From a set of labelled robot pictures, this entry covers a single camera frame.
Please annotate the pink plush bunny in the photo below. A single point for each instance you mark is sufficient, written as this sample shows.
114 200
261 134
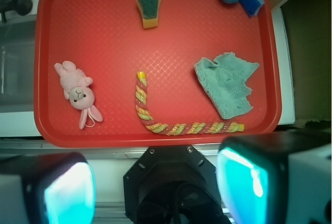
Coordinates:
76 89

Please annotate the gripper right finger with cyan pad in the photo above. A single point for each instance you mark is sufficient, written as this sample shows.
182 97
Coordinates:
279 177

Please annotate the teal cloth rag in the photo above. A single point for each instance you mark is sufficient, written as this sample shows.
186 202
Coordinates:
224 81

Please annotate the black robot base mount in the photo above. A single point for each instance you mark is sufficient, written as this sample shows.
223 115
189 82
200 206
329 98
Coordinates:
172 184

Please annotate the white table frame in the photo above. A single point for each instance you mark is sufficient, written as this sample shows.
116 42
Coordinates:
285 68

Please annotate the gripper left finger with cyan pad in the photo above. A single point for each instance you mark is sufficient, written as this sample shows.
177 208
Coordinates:
52 188

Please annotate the red plastic tray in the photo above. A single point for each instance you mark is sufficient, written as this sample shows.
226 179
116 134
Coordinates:
106 39

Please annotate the multicoloured twisted rope toy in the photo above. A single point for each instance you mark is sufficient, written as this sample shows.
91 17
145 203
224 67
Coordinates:
175 129

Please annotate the green and yellow sponge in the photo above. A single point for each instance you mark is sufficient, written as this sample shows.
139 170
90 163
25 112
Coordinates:
149 10

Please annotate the black clamp knob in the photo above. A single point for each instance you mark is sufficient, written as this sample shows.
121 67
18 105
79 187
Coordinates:
21 7

